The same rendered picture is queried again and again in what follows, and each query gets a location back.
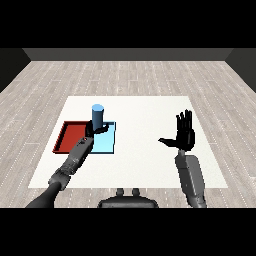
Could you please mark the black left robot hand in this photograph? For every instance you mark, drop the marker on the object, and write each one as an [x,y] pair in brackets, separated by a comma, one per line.
[91,129]

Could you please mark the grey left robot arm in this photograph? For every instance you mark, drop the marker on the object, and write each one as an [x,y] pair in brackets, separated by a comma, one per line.
[77,156]

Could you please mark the blue can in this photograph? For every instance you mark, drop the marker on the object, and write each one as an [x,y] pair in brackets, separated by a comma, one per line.
[97,117]

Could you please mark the light blue shallow open box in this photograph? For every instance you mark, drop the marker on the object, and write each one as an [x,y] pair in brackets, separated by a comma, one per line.
[104,142]

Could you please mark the red shallow open box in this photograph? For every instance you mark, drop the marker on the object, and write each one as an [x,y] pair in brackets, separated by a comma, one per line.
[69,137]

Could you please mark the dark grey robot body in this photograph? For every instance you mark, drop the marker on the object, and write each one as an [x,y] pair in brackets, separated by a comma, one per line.
[128,201]

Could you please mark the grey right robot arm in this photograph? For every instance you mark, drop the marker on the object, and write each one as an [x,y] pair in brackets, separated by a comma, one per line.
[190,175]

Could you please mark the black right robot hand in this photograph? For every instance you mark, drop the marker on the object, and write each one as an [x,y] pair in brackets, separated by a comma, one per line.
[185,134]

